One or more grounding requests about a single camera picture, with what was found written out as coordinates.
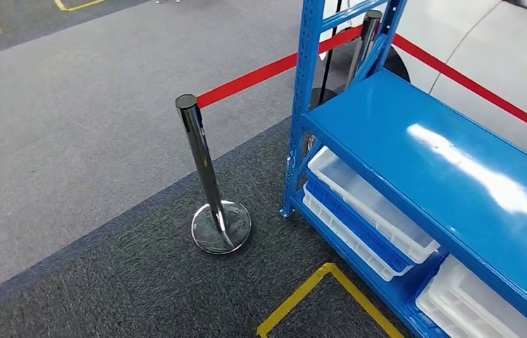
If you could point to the blue metal shelf rack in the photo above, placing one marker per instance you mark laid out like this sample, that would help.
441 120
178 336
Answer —
431 154

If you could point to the chrome stanchion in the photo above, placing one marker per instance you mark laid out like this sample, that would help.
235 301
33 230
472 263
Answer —
203 158
368 28

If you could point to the red barrier belt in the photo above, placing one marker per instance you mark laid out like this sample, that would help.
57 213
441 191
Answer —
254 74
478 88

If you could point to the white plastic bin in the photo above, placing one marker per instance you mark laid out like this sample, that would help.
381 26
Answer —
431 312
478 303
361 196
338 231

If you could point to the white car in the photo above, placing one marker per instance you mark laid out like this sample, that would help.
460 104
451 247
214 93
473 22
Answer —
501 60

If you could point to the black barrier post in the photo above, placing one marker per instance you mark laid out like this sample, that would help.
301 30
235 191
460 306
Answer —
330 46

